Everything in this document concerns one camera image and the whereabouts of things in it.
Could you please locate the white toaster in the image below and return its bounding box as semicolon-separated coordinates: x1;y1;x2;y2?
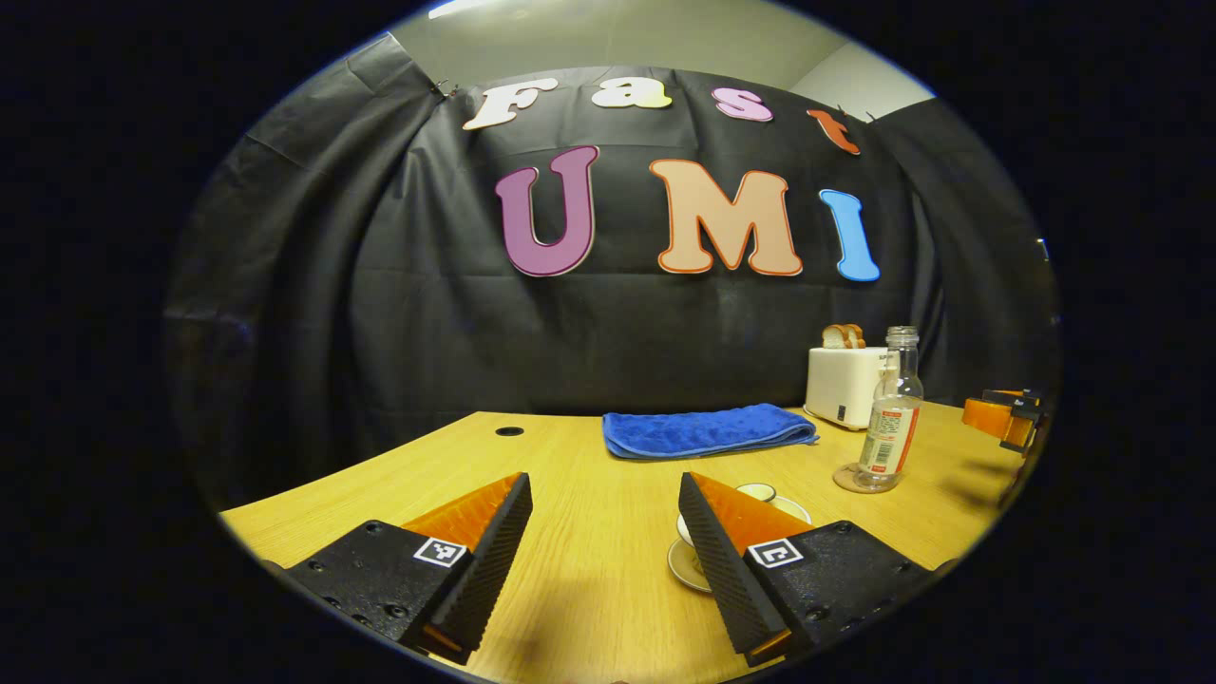
805;346;899;431

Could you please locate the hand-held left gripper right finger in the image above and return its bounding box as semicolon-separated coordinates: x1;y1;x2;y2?
677;471;937;668

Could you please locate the round wooden coaster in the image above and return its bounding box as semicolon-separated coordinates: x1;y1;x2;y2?
833;462;903;495

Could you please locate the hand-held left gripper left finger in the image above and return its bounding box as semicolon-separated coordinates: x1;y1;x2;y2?
285;471;535;666

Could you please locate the black backdrop cloth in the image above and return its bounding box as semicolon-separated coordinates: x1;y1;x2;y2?
161;33;1060;514

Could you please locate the cream saucer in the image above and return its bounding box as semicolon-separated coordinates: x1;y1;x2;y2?
667;539;715;595

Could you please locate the blue folded towel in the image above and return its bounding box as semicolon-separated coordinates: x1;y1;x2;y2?
602;404;820;461

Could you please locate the clear plastic water bottle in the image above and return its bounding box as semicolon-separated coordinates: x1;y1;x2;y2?
853;326;924;492

